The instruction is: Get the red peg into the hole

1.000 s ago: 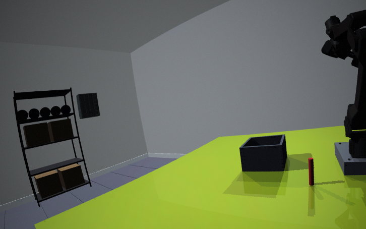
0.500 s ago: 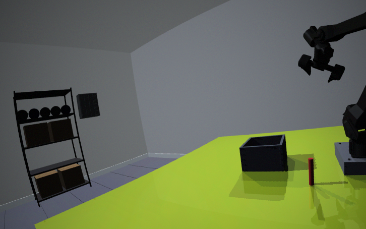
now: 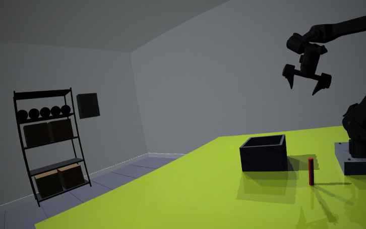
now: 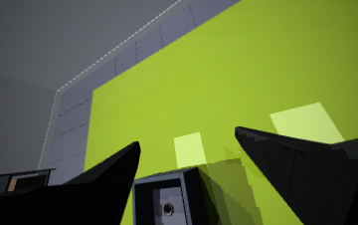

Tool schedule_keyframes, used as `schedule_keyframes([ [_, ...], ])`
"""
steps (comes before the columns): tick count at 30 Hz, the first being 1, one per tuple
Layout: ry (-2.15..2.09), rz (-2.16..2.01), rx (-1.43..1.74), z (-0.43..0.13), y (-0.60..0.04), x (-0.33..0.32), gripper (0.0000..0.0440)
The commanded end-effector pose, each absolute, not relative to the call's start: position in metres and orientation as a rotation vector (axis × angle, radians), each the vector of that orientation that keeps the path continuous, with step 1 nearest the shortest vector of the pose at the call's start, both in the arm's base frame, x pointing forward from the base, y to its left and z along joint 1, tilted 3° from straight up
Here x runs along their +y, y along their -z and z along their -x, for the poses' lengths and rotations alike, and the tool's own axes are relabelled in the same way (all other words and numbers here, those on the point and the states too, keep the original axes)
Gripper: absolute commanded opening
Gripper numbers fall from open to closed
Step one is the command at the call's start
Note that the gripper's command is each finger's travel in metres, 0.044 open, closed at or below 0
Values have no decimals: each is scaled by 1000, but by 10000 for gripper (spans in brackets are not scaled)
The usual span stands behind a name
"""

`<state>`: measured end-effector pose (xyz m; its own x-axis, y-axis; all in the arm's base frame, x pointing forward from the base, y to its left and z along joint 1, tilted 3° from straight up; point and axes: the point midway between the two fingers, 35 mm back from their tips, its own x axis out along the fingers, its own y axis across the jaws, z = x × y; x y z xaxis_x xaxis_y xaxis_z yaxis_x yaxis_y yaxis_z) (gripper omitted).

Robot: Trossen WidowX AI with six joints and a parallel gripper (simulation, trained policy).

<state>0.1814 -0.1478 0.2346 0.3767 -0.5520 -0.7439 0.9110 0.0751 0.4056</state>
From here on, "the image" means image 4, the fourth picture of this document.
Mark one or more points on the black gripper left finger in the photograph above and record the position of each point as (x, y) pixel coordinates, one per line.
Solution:
(97, 196)

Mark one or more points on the black open box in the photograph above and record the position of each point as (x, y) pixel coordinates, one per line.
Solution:
(142, 196)

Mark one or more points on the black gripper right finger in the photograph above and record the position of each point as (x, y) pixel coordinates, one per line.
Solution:
(317, 180)

